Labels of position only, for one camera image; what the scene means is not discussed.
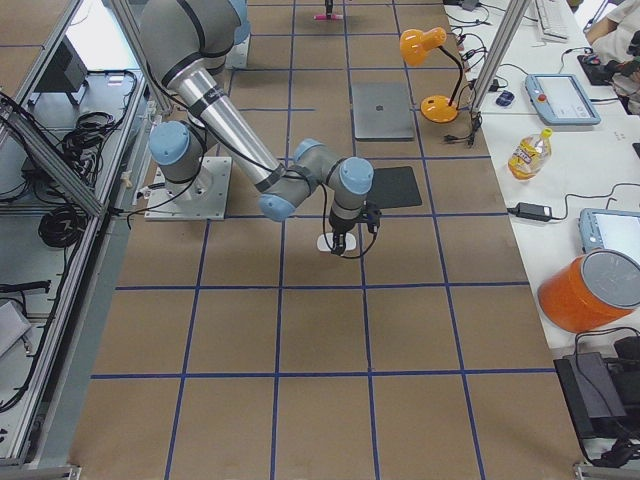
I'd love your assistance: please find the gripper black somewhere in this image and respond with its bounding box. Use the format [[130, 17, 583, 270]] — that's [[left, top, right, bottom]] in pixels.
[[327, 201, 382, 256]]

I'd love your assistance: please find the white computer mouse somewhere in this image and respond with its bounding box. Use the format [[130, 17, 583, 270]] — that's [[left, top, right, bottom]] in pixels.
[[316, 233, 357, 252]]

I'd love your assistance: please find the pink marker pen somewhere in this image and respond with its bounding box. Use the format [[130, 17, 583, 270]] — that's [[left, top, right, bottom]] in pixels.
[[314, 13, 344, 21]]

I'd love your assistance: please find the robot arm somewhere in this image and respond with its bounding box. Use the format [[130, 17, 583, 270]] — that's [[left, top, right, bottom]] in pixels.
[[140, 1, 380, 256]]

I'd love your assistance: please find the black mousepad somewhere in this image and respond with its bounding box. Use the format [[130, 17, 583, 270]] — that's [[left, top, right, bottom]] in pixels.
[[368, 166, 422, 209]]

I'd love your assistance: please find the silver laptop notebook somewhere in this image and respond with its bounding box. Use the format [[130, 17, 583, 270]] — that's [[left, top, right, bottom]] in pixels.
[[352, 82, 414, 141]]

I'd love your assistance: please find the orange desk lamp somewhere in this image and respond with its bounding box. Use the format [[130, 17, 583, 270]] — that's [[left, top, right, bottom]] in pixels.
[[399, 27, 464, 124]]

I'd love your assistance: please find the dark blue pouch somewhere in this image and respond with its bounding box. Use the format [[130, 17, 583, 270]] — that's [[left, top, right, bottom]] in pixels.
[[495, 90, 515, 107]]

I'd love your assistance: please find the black power adapter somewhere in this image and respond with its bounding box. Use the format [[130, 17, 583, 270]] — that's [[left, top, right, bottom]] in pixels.
[[507, 202, 553, 222]]

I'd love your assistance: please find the orange juice bottle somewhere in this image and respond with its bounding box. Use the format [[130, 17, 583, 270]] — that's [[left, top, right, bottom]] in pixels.
[[507, 128, 553, 180]]

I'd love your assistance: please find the white keyboard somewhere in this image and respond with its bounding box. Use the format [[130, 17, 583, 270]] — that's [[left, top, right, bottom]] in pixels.
[[531, 0, 569, 43]]

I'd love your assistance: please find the blue teach pendant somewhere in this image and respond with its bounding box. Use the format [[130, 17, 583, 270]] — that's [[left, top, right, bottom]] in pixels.
[[524, 74, 601, 126], [578, 208, 640, 262]]

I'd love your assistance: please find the orange bucket grey lid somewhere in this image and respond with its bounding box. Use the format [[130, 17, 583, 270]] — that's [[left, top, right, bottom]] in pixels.
[[537, 249, 639, 333]]

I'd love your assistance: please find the black equipment box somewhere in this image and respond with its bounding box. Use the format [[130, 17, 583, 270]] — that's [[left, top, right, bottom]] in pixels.
[[554, 336, 639, 439]]

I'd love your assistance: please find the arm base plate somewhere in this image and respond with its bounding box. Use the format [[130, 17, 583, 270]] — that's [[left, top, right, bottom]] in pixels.
[[225, 37, 251, 70], [143, 156, 233, 221]]

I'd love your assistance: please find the lamp power cable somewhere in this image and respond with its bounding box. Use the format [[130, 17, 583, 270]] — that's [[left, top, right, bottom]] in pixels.
[[442, 74, 484, 149]]

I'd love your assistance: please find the aluminium frame post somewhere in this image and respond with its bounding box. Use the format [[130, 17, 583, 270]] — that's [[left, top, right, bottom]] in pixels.
[[470, 0, 530, 115]]

